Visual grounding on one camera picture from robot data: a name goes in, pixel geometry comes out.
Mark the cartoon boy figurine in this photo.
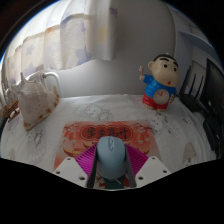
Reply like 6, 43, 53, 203
138, 53, 181, 112

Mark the white star-print curtain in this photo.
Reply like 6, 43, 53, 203
1, 0, 119, 84

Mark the small black box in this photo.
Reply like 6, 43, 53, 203
203, 113, 224, 158

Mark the light blue computer mouse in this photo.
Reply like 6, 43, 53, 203
95, 135, 128, 183

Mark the white printed tablecloth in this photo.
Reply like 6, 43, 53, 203
0, 94, 218, 191

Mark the white radiator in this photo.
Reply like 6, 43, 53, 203
33, 70, 63, 98

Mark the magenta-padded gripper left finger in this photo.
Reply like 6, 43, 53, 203
52, 143, 99, 188

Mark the red printed mouse pad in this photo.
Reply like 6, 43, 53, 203
53, 119, 162, 189

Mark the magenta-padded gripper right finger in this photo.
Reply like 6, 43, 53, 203
123, 143, 172, 188

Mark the black monitor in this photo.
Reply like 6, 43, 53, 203
203, 58, 224, 118

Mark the white wall shelf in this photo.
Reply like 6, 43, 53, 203
178, 29, 214, 52

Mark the black router with antennas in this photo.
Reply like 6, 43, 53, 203
179, 65, 209, 116

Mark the large white conch shell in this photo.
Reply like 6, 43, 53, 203
17, 71, 61, 131

